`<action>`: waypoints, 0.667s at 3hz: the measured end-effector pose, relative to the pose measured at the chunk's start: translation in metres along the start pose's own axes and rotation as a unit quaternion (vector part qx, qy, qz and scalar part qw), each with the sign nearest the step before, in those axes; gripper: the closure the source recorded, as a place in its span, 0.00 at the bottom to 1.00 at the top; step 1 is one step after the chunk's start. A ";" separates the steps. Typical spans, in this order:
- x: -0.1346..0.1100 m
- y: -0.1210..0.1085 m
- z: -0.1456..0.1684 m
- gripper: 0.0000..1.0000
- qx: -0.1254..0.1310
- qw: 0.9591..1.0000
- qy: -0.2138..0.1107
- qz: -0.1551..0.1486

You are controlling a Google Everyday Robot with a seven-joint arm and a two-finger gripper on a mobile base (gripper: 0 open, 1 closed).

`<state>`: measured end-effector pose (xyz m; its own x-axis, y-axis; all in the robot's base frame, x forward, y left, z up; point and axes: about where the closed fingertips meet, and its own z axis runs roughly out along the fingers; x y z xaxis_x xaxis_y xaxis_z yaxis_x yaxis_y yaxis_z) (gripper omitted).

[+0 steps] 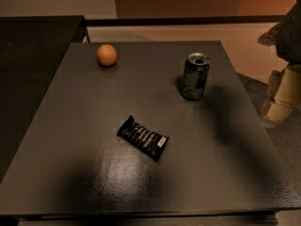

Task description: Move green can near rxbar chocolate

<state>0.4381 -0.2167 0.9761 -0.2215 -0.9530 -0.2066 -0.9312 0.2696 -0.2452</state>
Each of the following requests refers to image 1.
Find black rxbar chocolate wrapper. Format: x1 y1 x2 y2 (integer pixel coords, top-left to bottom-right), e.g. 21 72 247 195
117 115 169 162

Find green soda can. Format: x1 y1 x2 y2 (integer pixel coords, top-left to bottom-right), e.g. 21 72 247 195
180 53 210 101

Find orange fruit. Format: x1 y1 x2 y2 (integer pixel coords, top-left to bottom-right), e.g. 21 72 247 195
96 44 117 67

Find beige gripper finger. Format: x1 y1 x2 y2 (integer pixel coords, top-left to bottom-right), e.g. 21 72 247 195
261 63 301 128
257 23 280 46

